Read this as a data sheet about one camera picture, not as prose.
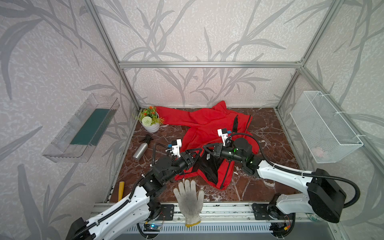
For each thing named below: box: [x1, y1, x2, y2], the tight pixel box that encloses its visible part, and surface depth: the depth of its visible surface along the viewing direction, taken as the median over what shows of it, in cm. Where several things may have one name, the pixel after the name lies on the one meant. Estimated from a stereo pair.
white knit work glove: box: [173, 179, 205, 228], surface depth 79 cm
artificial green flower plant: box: [132, 106, 165, 127], surface depth 97 cm
